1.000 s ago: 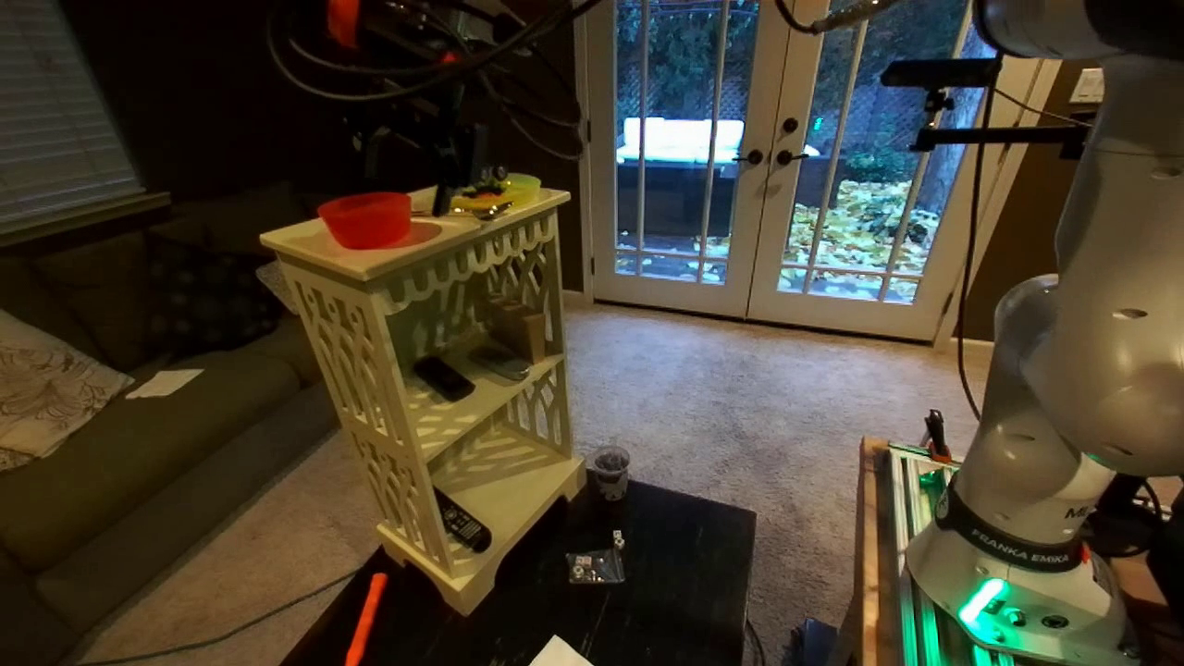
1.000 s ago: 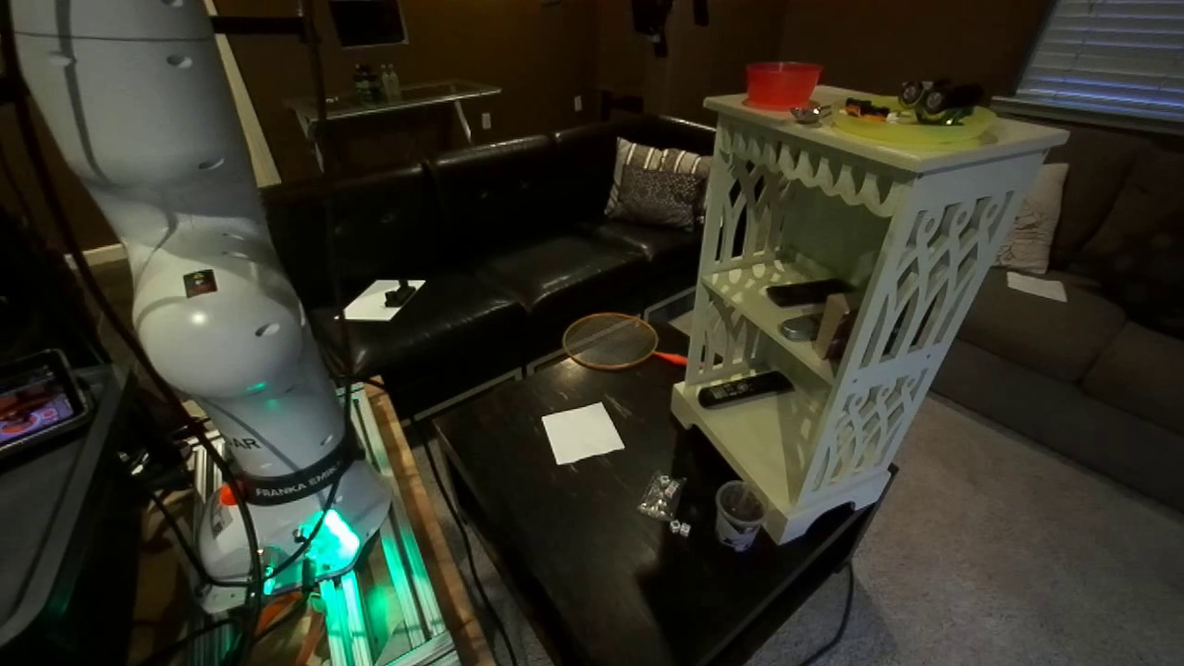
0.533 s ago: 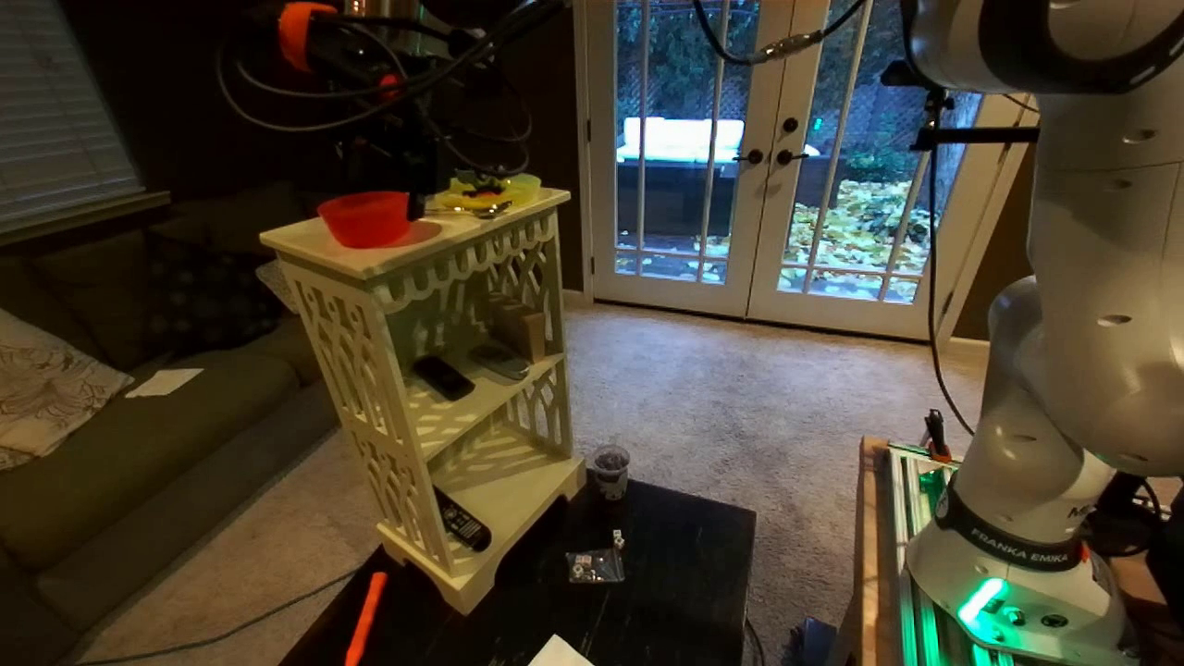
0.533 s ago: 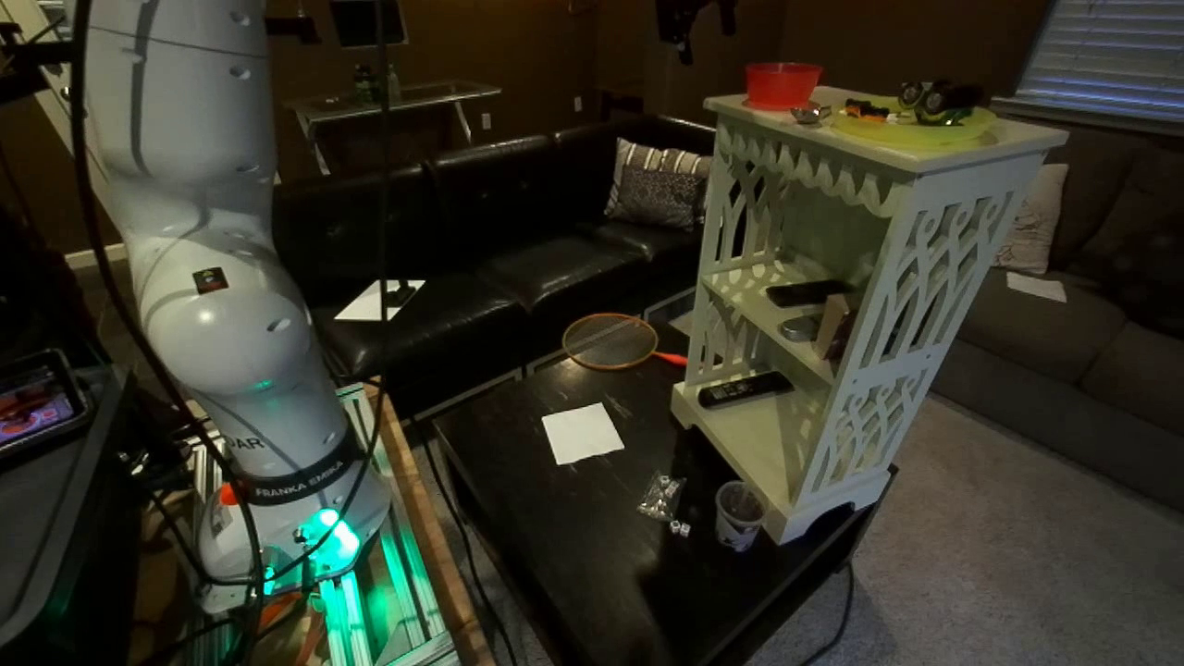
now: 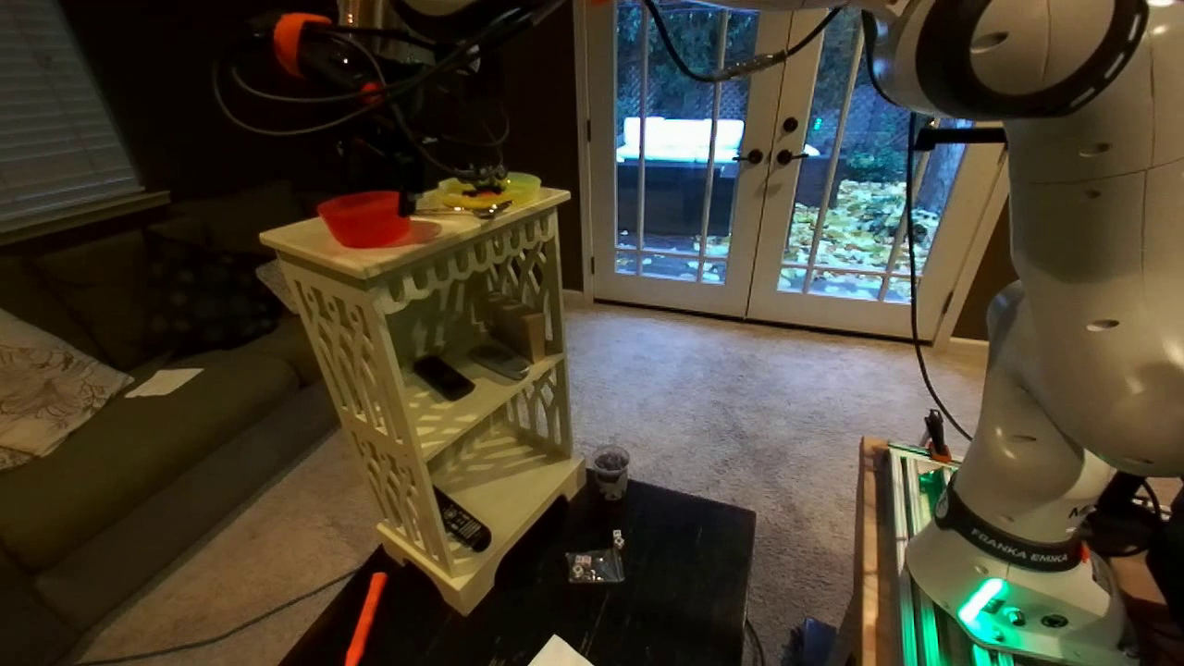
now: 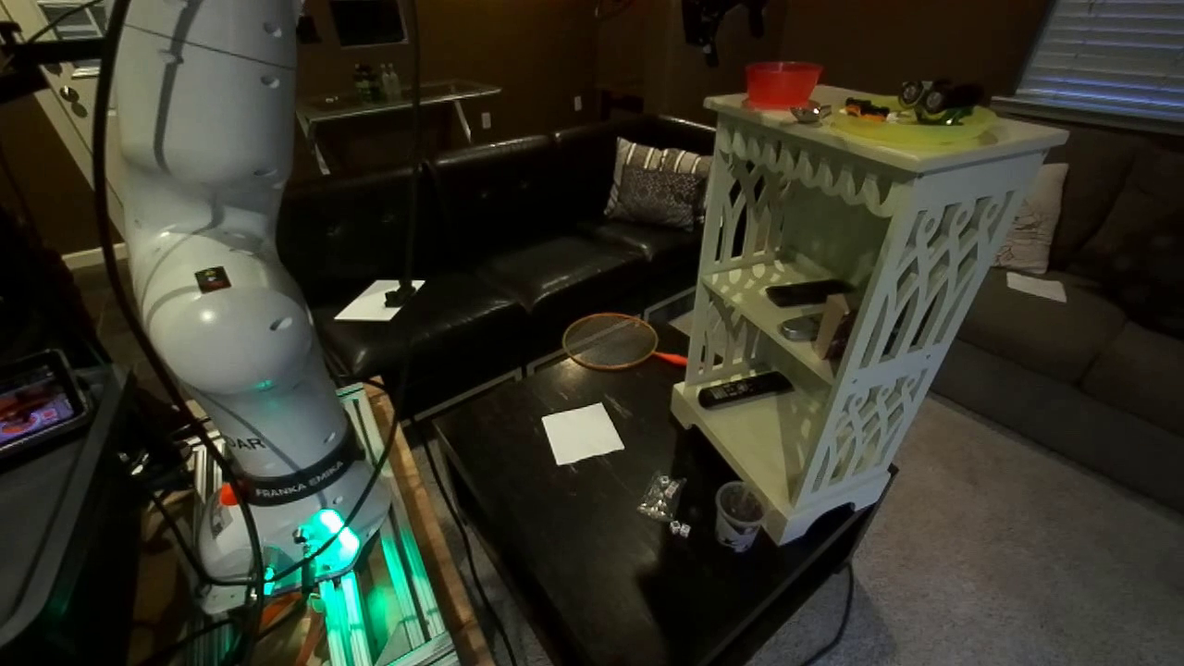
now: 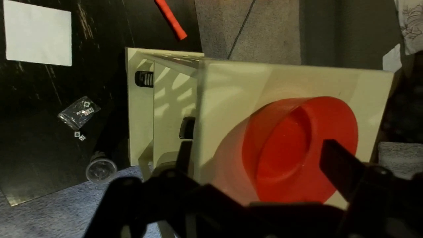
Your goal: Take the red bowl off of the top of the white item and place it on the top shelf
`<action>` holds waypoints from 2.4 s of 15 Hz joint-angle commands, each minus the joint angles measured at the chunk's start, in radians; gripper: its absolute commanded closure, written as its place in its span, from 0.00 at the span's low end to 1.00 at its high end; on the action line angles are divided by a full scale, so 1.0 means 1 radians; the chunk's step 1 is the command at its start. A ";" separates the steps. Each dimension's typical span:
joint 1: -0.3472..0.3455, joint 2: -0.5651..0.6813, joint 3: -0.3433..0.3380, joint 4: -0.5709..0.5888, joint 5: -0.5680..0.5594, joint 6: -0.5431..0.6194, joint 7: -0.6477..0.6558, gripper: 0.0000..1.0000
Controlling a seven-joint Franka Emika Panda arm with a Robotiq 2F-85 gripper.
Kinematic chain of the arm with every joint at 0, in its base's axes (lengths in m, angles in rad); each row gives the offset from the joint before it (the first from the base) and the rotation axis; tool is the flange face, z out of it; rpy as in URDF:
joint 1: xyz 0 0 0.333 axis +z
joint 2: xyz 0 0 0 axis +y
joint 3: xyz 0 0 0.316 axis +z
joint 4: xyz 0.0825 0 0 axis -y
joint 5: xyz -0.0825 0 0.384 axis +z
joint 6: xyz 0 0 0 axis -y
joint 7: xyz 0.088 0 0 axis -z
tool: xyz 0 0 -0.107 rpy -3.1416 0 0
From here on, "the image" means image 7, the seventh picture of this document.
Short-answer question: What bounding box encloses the red plastic bowl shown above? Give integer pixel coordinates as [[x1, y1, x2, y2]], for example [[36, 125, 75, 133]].
[[210, 95, 360, 206]]

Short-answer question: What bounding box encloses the small white paper note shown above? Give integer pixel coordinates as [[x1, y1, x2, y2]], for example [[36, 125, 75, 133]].
[[382, 42, 403, 74]]

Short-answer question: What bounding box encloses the clear plastic cup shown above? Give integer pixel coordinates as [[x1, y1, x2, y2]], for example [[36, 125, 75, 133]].
[[85, 157, 119, 184]]

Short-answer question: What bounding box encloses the white paper sheet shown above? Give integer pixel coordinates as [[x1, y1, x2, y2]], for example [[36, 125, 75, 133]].
[[3, 0, 73, 67]]

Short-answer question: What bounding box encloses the black floor cable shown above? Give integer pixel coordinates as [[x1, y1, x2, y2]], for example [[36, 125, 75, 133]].
[[226, 0, 256, 61]]

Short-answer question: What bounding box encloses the white ornate shelf unit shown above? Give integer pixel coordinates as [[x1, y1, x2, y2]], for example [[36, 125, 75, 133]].
[[124, 46, 395, 210]]

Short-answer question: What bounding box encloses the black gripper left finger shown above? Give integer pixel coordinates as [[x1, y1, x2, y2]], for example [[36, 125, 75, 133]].
[[176, 115, 197, 172]]

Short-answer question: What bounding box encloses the small clear parts bag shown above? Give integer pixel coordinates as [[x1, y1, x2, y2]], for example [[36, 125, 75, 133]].
[[57, 95, 103, 131]]

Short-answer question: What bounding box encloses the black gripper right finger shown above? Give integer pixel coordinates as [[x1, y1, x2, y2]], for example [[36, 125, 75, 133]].
[[319, 137, 368, 202]]

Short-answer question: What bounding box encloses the black coffee table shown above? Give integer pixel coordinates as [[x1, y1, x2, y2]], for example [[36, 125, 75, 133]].
[[0, 0, 204, 207]]

